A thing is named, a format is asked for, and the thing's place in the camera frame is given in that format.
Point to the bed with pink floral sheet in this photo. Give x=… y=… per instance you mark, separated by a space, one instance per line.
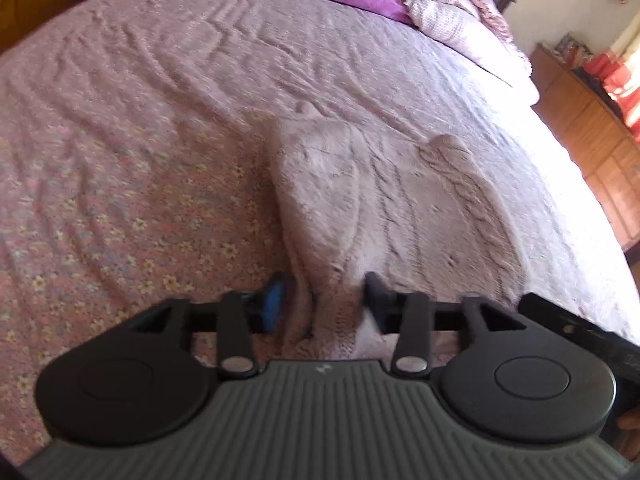
x=125 y=135

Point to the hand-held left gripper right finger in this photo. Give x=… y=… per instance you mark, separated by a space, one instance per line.
x=380 y=302

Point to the red and white curtain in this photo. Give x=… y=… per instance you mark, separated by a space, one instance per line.
x=620 y=70

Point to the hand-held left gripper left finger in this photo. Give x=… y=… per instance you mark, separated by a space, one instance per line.
x=274 y=305

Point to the wooden dresser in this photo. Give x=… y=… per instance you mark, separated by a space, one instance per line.
x=600 y=140

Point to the clutter on dresser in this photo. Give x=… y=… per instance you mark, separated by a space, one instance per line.
x=570 y=46

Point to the light pink quilt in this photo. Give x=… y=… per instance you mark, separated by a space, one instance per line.
x=450 y=15

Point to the pink knitted sweater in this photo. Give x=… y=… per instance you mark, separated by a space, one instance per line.
x=375 y=210

